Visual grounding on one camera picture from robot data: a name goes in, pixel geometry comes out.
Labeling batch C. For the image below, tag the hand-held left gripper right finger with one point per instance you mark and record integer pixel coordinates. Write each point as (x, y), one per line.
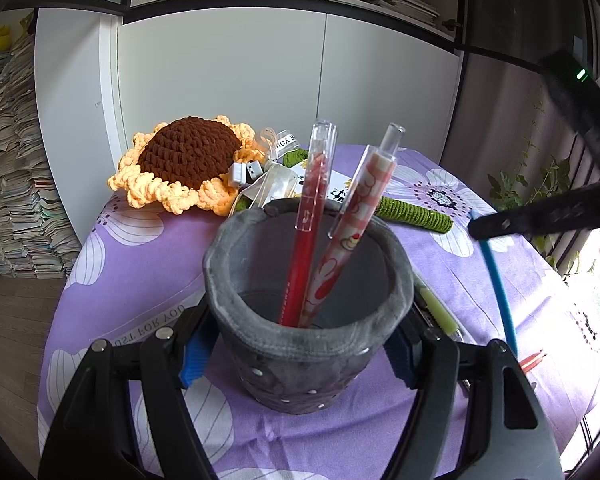
(401, 360)

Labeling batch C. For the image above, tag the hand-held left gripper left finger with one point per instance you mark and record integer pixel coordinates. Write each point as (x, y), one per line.
(195, 356)

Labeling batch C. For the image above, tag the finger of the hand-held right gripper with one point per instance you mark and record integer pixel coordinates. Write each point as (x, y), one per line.
(510, 222)

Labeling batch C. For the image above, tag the grey dotted pen holder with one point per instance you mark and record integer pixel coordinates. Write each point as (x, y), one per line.
(290, 375)

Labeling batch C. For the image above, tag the blue pen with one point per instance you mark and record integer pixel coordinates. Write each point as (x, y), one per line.
(500, 300)

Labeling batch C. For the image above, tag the purple floral tablecloth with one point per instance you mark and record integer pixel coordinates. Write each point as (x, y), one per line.
(145, 270)

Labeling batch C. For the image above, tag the crochet sunflower head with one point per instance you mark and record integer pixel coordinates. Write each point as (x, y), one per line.
(185, 150)

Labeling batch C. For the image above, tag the pink patterned pen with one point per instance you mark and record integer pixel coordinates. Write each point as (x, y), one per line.
(352, 220)

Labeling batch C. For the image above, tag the yellow-green pen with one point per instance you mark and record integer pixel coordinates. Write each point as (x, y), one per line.
(442, 312)

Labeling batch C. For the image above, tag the green crochet stem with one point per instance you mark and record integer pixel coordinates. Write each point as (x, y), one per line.
(415, 212)

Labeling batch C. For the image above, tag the sunflower print gift card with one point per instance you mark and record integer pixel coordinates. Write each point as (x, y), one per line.
(332, 187)

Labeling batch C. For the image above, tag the green potted plant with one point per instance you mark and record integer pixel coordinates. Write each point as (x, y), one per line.
(505, 190)

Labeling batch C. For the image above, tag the white cabinet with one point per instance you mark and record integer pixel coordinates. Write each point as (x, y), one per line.
(220, 60)

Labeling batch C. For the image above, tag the red pen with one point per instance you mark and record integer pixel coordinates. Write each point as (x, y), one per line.
(305, 220)

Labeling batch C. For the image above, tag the tall pile of books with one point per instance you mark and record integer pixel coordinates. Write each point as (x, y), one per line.
(15, 185)

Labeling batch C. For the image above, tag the orange utility knife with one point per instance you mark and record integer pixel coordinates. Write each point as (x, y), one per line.
(532, 361)

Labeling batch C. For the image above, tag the pile of worn books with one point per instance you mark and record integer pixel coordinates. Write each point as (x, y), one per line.
(402, 5)

